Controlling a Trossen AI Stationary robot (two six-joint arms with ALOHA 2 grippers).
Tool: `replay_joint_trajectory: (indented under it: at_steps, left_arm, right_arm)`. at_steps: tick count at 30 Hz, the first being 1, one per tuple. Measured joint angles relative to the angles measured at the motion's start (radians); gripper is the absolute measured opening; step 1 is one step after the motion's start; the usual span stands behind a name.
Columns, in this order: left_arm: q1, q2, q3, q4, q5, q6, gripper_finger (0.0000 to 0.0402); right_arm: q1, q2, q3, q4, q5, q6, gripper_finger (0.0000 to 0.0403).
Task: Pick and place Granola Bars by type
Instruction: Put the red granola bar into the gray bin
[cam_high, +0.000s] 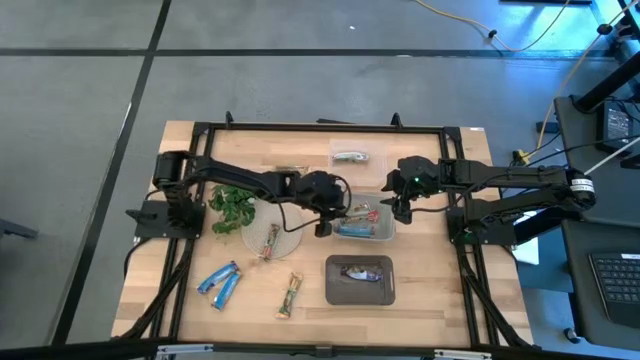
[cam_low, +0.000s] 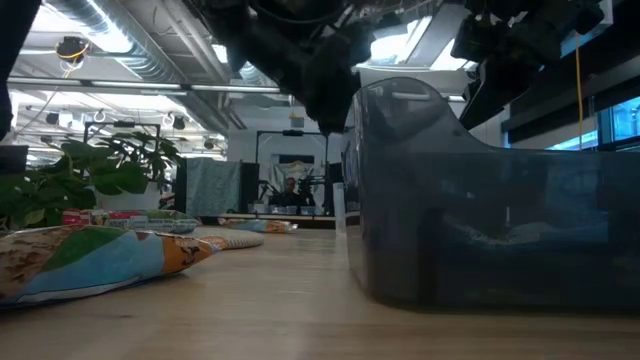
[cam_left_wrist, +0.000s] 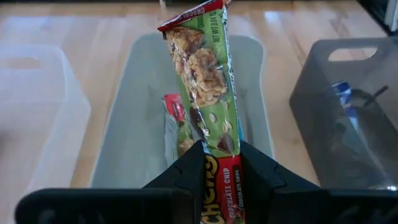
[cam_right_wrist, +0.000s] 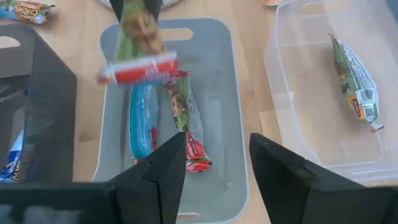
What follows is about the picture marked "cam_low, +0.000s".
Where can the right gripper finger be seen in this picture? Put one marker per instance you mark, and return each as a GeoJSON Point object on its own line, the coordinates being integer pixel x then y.
{"type": "Point", "coordinates": [492, 90]}

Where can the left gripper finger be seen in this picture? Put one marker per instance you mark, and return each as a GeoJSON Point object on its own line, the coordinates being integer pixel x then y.
{"type": "Point", "coordinates": [330, 107]}

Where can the red green Chewy granola bar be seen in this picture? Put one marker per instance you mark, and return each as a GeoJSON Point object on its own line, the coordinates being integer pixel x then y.
{"type": "Point", "coordinates": [145, 221]}

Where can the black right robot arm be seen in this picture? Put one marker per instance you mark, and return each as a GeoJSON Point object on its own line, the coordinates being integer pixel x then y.
{"type": "Point", "coordinates": [550, 20]}

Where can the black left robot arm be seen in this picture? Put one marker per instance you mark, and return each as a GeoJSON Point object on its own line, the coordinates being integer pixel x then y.
{"type": "Point", "coordinates": [260, 30]}

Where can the background black robot arm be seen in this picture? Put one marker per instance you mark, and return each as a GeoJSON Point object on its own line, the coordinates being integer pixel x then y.
{"type": "Point", "coordinates": [310, 187]}
{"type": "Point", "coordinates": [267, 191]}

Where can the pale backdrop sheet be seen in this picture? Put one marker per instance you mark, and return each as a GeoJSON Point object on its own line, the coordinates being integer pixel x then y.
{"type": "Point", "coordinates": [280, 170]}

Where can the person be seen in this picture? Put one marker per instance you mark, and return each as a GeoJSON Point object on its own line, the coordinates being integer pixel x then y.
{"type": "Point", "coordinates": [291, 192]}

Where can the long ceiling light strip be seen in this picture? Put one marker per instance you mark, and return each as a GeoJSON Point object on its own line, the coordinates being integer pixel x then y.
{"type": "Point", "coordinates": [235, 88]}
{"type": "Point", "coordinates": [100, 84]}

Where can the dark grey plastic bin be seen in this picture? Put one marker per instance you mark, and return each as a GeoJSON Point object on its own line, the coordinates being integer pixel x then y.
{"type": "Point", "coordinates": [500, 200]}

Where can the grey hanging cloth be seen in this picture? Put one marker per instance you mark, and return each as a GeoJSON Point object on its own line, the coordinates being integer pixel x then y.
{"type": "Point", "coordinates": [212, 187]}

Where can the white plant pot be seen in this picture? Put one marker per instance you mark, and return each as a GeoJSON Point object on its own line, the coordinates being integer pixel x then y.
{"type": "Point", "coordinates": [145, 200]}

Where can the green leafy plant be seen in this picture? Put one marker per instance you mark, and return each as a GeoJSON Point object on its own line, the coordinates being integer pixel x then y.
{"type": "Point", "coordinates": [115, 180]}

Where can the black round ceiling device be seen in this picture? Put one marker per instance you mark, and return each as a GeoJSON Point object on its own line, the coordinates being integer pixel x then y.
{"type": "Point", "coordinates": [72, 49]}

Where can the black monitor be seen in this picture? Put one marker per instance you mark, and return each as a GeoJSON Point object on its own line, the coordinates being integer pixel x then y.
{"type": "Point", "coordinates": [12, 160]}

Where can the black background rig frame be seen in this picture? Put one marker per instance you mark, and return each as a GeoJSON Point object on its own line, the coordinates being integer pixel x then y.
{"type": "Point", "coordinates": [292, 133]}

